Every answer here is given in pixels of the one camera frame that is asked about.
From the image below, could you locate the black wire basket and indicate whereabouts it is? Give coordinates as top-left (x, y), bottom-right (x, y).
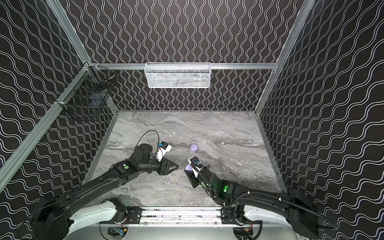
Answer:
top-left (61, 66), bottom-right (118, 122)

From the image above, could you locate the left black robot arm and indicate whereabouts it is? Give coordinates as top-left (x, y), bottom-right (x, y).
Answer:
top-left (30, 142), bottom-right (179, 240)

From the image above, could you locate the white wire mesh basket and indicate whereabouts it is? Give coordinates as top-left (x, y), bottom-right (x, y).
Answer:
top-left (144, 62), bottom-right (212, 89)

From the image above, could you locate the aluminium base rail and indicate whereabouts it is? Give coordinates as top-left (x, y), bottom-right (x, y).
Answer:
top-left (98, 205), bottom-right (301, 227)

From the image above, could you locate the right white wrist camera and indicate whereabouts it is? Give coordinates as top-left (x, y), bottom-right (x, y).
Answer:
top-left (188, 157), bottom-right (211, 178)

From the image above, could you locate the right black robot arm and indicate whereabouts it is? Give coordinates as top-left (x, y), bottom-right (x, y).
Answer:
top-left (185, 164), bottom-right (338, 239)

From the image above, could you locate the purple earbud charging case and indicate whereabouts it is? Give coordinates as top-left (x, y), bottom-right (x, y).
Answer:
top-left (190, 144), bottom-right (199, 152)

